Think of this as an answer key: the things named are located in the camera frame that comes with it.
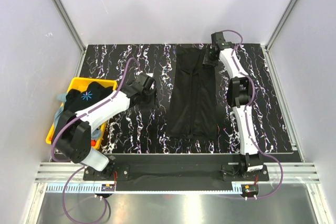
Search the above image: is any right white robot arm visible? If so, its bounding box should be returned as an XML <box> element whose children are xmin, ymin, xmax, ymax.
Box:
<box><xmin>203</xmin><ymin>31</ymin><xmax>264</xmax><ymax>180</ymax></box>

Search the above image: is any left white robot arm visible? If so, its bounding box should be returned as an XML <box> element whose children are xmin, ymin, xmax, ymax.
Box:
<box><xmin>52</xmin><ymin>72</ymin><xmax>157</xmax><ymax>180</ymax></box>

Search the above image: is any yellow plastic bin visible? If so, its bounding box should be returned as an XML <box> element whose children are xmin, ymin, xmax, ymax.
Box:
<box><xmin>46</xmin><ymin>77</ymin><xmax>118</xmax><ymax>144</ymax></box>

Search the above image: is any black t-shirt with blue print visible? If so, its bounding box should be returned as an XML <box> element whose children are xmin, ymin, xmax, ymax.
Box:
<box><xmin>64</xmin><ymin>82</ymin><xmax>113</xmax><ymax>113</ymax></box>

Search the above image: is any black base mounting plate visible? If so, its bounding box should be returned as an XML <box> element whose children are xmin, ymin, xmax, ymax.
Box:
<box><xmin>83</xmin><ymin>154</ymin><xmax>269</xmax><ymax>193</ymax></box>

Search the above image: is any grey-blue t-shirt in bin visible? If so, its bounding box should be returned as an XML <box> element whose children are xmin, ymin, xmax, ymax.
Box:
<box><xmin>54</xmin><ymin>93</ymin><xmax>69</xmax><ymax>127</ymax></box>

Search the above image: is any left small connector box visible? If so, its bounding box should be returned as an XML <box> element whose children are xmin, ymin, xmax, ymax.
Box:
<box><xmin>101</xmin><ymin>184</ymin><xmax>116</xmax><ymax>192</ymax></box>

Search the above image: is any small connector box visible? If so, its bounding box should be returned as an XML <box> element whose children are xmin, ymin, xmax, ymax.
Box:
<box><xmin>101</xmin><ymin>184</ymin><xmax>116</xmax><ymax>192</ymax></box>
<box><xmin>242</xmin><ymin>184</ymin><xmax>259</xmax><ymax>195</ymax></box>

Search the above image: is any right small connector box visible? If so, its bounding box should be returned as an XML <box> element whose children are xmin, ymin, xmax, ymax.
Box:
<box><xmin>242</xmin><ymin>184</ymin><xmax>259</xmax><ymax>195</ymax></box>

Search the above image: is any right aluminium frame post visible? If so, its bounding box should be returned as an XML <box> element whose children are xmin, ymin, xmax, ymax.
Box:
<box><xmin>265</xmin><ymin>0</ymin><xmax>299</xmax><ymax>51</ymax></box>

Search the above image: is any aluminium frame post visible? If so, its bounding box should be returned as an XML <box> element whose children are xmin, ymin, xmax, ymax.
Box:
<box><xmin>36</xmin><ymin>0</ymin><xmax>87</xmax><ymax>53</ymax></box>
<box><xmin>265</xmin><ymin>0</ymin><xmax>299</xmax><ymax>51</ymax></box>

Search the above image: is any left aluminium frame post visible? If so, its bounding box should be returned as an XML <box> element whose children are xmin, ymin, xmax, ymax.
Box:
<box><xmin>36</xmin><ymin>0</ymin><xmax>87</xmax><ymax>53</ymax></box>

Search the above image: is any aluminium front rail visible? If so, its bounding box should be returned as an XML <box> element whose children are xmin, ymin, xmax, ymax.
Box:
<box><xmin>35</xmin><ymin>162</ymin><xmax>320</xmax><ymax>184</ymax></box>

